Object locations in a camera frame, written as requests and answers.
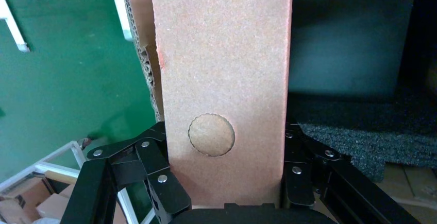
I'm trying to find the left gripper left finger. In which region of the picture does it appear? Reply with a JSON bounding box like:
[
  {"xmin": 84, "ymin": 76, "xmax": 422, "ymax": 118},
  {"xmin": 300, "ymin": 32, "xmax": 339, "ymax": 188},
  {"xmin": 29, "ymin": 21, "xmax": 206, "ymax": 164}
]
[{"xmin": 60, "ymin": 122, "xmax": 193, "ymax": 224}]

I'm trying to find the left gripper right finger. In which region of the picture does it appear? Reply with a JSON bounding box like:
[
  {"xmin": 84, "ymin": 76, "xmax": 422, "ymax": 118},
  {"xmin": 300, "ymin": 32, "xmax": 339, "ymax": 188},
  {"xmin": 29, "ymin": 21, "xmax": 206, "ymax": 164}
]
[{"xmin": 281, "ymin": 123, "xmax": 421, "ymax": 224}]

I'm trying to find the small cardboard box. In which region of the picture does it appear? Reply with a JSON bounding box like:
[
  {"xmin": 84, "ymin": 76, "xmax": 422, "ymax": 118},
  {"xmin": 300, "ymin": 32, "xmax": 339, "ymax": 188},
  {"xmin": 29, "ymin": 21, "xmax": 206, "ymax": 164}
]
[{"xmin": 150, "ymin": 0, "xmax": 294, "ymax": 210}]

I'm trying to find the large cardboard box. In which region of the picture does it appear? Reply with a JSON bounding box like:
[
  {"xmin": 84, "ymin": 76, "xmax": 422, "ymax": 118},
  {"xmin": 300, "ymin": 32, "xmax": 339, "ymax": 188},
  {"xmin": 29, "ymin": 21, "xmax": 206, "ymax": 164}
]
[{"xmin": 117, "ymin": 0, "xmax": 437, "ymax": 224}]

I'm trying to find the black foam insert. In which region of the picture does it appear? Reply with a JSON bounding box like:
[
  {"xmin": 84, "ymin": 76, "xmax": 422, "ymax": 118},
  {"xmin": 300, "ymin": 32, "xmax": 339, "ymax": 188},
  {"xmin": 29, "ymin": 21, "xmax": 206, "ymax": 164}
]
[{"xmin": 287, "ymin": 91, "xmax": 437, "ymax": 184}]

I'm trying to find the plain brown carton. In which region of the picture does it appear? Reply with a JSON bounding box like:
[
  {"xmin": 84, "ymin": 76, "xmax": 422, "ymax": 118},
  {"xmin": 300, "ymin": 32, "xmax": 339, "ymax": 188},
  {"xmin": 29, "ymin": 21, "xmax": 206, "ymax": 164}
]
[{"xmin": 36, "ymin": 185, "xmax": 81, "ymax": 220}]

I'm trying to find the brown carton with black print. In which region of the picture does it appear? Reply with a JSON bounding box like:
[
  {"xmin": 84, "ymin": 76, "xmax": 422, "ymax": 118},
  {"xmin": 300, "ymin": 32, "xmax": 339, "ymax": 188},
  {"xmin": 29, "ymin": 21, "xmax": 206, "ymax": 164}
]
[{"xmin": 0, "ymin": 178, "xmax": 52, "ymax": 224}]

